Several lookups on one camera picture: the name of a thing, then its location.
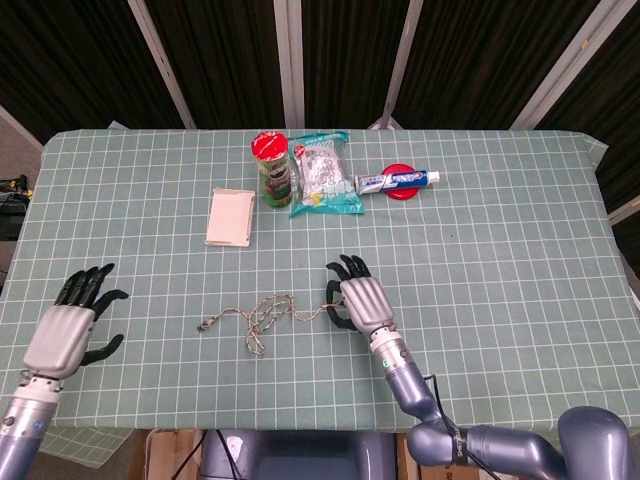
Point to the blue white toothpaste tube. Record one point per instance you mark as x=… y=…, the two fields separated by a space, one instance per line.
x=400 y=180

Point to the white flat box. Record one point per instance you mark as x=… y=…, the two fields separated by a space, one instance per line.
x=229 y=220

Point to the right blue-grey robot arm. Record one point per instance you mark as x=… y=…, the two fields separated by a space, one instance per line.
x=500 y=445

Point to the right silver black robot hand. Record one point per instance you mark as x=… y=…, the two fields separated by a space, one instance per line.
x=365 y=305

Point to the grey metal frame post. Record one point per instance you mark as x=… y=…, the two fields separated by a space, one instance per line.
x=160 y=60
x=290 y=60
x=400 y=65
x=565 y=70

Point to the red round lid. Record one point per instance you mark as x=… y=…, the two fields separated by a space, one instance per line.
x=402 y=194

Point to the wooden plank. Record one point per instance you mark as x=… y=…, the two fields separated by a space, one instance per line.
x=402 y=460

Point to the black curtain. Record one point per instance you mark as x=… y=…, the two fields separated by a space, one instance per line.
x=225 y=50

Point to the green chips can red lid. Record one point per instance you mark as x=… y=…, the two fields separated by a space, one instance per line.
x=274 y=180

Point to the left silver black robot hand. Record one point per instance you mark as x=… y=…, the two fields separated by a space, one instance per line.
x=60 y=340

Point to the teal snack bag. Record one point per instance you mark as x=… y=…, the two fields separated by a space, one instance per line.
x=325 y=175

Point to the grey metal bar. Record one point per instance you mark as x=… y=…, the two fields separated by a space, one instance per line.
x=625 y=209

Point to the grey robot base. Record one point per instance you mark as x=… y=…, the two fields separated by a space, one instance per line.
x=300 y=457

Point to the green checked tablecloth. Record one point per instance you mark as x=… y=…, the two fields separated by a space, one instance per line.
x=450 y=275

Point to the cardboard box with print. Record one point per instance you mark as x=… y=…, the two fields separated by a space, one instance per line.
x=432 y=472

